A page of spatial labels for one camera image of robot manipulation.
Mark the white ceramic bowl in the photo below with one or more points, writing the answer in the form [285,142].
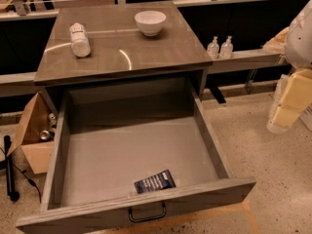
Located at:
[150,23]

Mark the black drawer handle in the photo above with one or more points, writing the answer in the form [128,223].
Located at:
[147,212]

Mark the white plastic bottle lying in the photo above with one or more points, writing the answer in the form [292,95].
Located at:
[80,45]

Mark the white printed cardboard box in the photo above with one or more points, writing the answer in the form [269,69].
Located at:
[306,117]

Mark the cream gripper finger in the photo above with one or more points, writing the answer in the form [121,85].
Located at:
[295,99]

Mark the left clear sanitizer bottle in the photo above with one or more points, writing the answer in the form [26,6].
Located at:
[213,48]

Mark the upper silver can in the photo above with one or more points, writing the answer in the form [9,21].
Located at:
[53,120]

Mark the open grey top drawer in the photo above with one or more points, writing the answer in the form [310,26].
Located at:
[109,137]

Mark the grey wooden counter cabinet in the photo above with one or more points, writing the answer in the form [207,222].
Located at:
[119,50]

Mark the silver can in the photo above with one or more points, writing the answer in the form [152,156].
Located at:
[53,120]
[46,135]

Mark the clear sanitizer bottle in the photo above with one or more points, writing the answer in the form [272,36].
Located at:
[213,48]
[226,49]

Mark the brown cardboard box with cans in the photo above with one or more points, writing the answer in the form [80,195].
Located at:
[34,120]

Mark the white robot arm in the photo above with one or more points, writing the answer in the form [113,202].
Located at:
[298,49]

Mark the dark blue rxbar blueberry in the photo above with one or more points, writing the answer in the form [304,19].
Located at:
[156,182]

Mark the right clear sanitizer bottle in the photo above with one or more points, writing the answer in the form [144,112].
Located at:
[226,49]

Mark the black pole stand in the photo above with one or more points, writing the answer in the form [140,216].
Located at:
[7,165]

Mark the lower silver can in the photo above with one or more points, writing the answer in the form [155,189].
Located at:
[46,135]

